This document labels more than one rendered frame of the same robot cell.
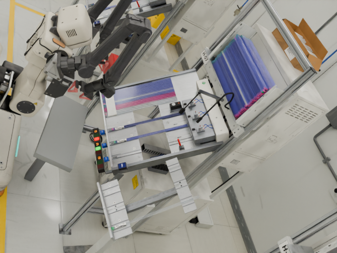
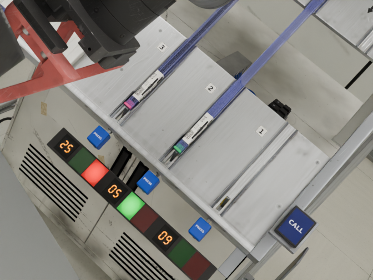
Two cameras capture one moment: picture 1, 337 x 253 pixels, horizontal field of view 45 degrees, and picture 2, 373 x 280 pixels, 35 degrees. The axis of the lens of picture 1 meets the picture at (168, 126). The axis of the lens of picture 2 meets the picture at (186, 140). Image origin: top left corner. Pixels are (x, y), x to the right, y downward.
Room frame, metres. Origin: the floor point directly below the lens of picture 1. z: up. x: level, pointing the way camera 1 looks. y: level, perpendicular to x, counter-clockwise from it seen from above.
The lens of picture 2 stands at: (1.39, 0.60, 1.31)
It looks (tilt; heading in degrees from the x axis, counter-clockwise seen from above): 35 degrees down; 326
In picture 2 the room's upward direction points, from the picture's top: 34 degrees clockwise
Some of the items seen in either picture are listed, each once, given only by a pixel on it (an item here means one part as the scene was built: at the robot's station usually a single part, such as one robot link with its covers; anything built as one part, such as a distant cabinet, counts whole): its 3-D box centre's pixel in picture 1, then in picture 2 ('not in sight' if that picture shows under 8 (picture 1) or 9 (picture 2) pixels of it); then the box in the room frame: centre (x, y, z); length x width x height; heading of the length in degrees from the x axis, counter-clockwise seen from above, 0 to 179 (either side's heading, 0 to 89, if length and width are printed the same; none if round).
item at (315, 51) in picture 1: (300, 49); not in sight; (2.68, -0.27, 1.82); 0.68 x 0.30 x 0.20; 43
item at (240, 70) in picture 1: (243, 76); not in sight; (2.40, -0.12, 1.52); 0.51 x 0.13 x 0.27; 43
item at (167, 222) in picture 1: (148, 177); (182, 145); (2.53, -0.17, 0.31); 0.70 x 0.65 x 0.62; 43
